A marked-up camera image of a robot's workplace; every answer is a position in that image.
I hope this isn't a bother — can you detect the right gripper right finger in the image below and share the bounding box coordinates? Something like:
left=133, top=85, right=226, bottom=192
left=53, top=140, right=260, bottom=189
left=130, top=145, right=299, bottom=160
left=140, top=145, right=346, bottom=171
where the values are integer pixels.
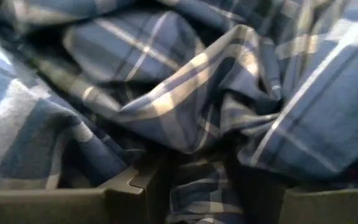
left=278, top=187, right=358, bottom=224

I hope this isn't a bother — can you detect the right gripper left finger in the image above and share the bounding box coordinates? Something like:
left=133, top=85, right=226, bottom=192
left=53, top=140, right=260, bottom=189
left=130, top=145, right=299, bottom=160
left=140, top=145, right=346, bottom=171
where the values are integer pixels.
left=0, top=161, right=167, bottom=224

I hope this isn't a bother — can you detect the blue plaid shirt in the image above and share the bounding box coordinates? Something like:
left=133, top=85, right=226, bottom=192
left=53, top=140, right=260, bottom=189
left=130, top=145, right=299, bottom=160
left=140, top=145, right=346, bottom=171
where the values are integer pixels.
left=0, top=0, right=358, bottom=224

